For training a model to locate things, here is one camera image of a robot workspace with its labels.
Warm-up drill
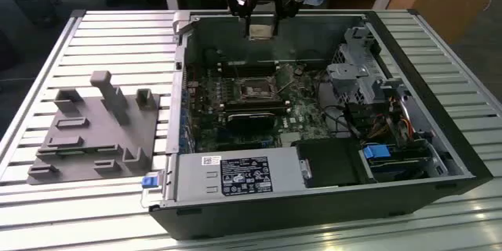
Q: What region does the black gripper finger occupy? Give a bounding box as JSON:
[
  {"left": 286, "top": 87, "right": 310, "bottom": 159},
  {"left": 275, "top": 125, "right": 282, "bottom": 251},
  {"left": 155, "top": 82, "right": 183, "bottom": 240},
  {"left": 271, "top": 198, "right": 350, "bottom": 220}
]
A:
[
  {"left": 223, "top": 0, "right": 256, "bottom": 39},
  {"left": 272, "top": 0, "right": 299, "bottom": 36}
]

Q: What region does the silver CPU chip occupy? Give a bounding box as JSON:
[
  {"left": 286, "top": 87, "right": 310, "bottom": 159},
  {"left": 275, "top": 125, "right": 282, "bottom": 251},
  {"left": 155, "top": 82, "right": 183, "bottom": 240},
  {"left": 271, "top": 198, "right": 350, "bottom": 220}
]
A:
[{"left": 248, "top": 23, "right": 275, "bottom": 41}]

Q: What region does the CPU socket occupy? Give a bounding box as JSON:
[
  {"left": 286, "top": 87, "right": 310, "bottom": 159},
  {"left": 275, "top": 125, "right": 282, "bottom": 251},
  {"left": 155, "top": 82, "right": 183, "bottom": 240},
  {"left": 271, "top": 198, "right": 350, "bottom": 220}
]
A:
[{"left": 231, "top": 78, "right": 282, "bottom": 103}]

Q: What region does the metal drive cage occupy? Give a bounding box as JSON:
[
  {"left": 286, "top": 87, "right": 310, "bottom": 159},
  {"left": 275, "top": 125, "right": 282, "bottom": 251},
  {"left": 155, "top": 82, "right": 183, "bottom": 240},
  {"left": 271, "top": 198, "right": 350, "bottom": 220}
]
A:
[{"left": 324, "top": 26, "right": 412, "bottom": 106}]

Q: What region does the green motherboard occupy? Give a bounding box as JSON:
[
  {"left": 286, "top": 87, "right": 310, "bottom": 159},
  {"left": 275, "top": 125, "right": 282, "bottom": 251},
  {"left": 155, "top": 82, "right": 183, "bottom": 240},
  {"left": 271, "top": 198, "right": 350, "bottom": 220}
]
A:
[{"left": 182, "top": 59, "right": 354, "bottom": 153}]

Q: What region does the graphics card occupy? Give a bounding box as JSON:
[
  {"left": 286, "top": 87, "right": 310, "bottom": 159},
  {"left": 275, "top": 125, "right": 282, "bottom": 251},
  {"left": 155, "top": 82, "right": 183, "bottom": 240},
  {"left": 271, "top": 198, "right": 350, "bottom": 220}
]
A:
[{"left": 226, "top": 111, "right": 278, "bottom": 132}]

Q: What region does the wooden cabinet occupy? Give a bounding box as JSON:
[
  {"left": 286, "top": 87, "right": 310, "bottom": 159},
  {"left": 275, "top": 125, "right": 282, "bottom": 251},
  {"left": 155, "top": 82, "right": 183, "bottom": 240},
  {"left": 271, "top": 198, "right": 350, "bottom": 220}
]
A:
[{"left": 386, "top": 0, "right": 502, "bottom": 45}]

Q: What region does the silver chipset heatsink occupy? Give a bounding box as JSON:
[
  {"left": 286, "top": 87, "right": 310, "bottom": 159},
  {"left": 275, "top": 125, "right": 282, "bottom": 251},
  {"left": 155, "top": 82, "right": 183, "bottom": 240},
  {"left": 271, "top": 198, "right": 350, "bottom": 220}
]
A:
[{"left": 280, "top": 132, "right": 303, "bottom": 148}]

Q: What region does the black bin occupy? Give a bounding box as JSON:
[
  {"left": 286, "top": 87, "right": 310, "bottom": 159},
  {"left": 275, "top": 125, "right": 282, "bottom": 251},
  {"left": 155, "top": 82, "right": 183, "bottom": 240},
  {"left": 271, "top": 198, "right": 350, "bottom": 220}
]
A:
[{"left": 9, "top": 0, "right": 60, "bottom": 27}]

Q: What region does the blue disk carrier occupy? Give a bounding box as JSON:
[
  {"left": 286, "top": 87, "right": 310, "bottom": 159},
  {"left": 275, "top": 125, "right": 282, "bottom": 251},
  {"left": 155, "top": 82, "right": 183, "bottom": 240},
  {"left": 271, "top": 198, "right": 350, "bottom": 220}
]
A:
[{"left": 362, "top": 144, "right": 392, "bottom": 160}]

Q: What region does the grey parts rack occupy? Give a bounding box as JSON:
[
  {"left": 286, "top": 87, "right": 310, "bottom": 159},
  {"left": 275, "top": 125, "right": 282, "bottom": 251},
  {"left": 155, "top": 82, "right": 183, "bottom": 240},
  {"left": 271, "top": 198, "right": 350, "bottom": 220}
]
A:
[{"left": 25, "top": 70, "right": 161, "bottom": 186}]

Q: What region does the silver power supply unit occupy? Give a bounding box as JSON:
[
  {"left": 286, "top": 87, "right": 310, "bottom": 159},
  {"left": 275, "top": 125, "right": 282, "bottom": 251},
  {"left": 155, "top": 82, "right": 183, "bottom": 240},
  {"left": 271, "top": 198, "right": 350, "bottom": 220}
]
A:
[{"left": 172, "top": 148, "right": 308, "bottom": 205}]

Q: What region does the green RAM stick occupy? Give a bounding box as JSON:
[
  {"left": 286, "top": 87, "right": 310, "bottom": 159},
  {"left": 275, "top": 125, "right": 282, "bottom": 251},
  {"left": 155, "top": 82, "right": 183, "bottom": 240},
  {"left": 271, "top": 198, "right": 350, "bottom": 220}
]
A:
[{"left": 55, "top": 149, "right": 119, "bottom": 156}]

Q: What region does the black PC case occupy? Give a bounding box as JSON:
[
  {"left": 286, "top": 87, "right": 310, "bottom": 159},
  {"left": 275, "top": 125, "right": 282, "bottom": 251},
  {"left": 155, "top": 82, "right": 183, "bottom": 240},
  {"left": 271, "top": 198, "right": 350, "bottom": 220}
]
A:
[{"left": 147, "top": 9, "right": 494, "bottom": 242}]

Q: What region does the orange yellow wire bundle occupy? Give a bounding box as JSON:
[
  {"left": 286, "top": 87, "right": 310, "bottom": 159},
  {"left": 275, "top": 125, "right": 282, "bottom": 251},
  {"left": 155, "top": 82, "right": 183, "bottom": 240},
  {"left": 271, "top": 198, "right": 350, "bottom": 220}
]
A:
[{"left": 370, "top": 95, "right": 416, "bottom": 143}]

